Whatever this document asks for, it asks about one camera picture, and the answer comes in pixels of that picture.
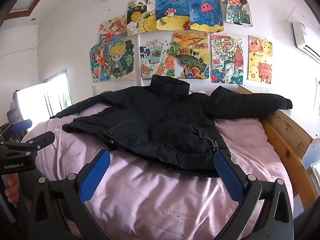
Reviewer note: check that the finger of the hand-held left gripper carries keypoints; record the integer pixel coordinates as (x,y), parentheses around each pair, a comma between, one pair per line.
(41,140)
(21,126)

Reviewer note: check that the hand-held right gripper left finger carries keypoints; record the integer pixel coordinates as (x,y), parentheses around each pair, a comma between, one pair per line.
(95,176)

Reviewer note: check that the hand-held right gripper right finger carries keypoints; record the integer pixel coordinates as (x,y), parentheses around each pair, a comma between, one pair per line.
(228,177)

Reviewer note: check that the black padded jacket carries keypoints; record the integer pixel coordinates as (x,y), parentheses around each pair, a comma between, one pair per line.
(162,120)

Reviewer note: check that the person's left hand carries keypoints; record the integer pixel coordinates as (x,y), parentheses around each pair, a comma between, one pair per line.
(12,188)

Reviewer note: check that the dark cluttered shelf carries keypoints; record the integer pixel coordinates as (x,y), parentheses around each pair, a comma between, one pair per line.
(16,120)

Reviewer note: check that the bright window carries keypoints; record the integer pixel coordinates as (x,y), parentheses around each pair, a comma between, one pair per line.
(42,100)

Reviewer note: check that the pink blanket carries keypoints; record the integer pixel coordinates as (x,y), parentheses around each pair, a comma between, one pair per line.
(150,192)

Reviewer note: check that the dark cloth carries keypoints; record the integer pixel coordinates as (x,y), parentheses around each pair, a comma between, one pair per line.
(307,222)

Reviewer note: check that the swimming girl drawing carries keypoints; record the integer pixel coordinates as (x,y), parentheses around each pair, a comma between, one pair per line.
(98,63)

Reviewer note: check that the blond character drawing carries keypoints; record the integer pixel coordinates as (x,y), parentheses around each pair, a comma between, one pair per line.
(121,60)

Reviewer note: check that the colourful city drawing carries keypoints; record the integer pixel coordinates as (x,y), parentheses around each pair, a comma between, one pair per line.
(227,58)

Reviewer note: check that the wooden ceiling trim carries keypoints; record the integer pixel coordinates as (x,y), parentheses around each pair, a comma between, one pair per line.
(23,6)

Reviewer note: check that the yellow chick and bears drawing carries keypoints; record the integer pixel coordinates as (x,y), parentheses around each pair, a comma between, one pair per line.
(260,60)

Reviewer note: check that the landscape fields drawing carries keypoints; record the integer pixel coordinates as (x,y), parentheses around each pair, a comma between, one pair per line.
(191,55)

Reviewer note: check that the orange-haired girl drawing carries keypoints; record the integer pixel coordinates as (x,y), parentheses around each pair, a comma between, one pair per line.
(113,30)

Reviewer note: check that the juice cup and oranges drawing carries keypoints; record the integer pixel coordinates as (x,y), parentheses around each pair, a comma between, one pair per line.
(156,57)

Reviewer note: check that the yellow and black pineapple drawing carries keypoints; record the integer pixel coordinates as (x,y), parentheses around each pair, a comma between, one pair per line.
(140,17)

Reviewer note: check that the white air conditioner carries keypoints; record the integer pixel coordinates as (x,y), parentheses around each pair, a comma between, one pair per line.
(306,38)

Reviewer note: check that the pink jellyfish drawing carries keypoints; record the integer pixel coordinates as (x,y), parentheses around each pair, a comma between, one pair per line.
(205,12)

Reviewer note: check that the red-haired character drawing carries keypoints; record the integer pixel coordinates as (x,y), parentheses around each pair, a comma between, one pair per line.
(235,7)

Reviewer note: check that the striped fish drawing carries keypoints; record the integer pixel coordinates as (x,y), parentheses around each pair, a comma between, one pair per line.
(171,13)

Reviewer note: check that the clear wall hook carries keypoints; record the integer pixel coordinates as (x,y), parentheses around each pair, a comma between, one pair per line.
(94,89)

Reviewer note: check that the wooden bed frame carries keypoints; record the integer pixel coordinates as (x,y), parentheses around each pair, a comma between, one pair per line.
(287,132)

